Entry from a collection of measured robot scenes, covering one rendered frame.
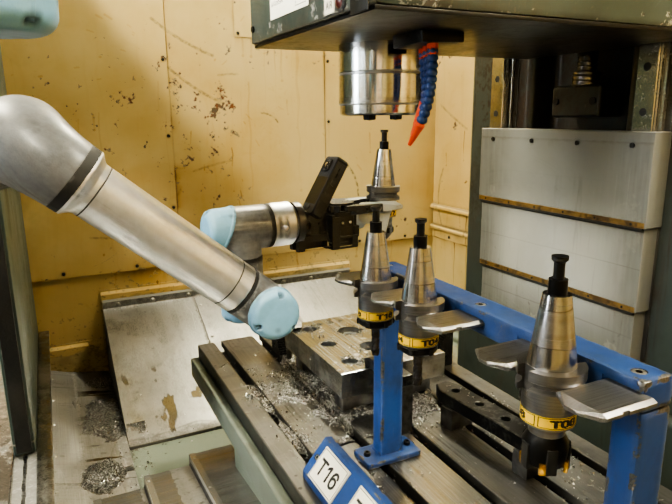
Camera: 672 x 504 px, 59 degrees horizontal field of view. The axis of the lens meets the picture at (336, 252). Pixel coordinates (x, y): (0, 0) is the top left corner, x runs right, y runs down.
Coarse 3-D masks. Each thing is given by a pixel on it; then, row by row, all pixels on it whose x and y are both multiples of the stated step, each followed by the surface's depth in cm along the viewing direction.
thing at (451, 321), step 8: (440, 312) 72; (448, 312) 72; (456, 312) 72; (464, 312) 72; (416, 320) 70; (424, 320) 69; (432, 320) 69; (440, 320) 69; (448, 320) 69; (456, 320) 69; (464, 320) 69; (472, 320) 69; (480, 320) 69; (424, 328) 67; (432, 328) 67; (440, 328) 67; (448, 328) 67; (456, 328) 67; (464, 328) 68
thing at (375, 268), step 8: (368, 232) 82; (384, 232) 82; (368, 240) 82; (376, 240) 81; (384, 240) 82; (368, 248) 82; (376, 248) 81; (384, 248) 82; (368, 256) 82; (376, 256) 81; (384, 256) 82; (368, 264) 82; (376, 264) 81; (384, 264) 82; (368, 272) 82; (376, 272) 81; (384, 272) 82; (368, 280) 82; (376, 280) 82; (384, 280) 82
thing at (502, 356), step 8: (496, 344) 62; (504, 344) 62; (512, 344) 62; (520, 344) 62; (528, 344) 62; (480, 352) 60; (488, 352) 60; (496, 352) 60; (504, 352) 60; (512, 352) 60; (520, 352) 60; (480, 360) 59; (488, 360) 58; (496, 360) 58; (504, 360) 58; (512, 360) 58; (504, 368) 57; (512, 368) 57
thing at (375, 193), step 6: (366, 186) 110; (372, 186) 110; (396, 186) 109; (372, 192) 109; (378, 192) 108; (384, 192) 108; (390, 192) 108; (396, 192) 109; (366, 198) 111; (372, 198) 109; (378, 198) 108; (384, 198) 108; (390, 198) 108; (396, 198) 109
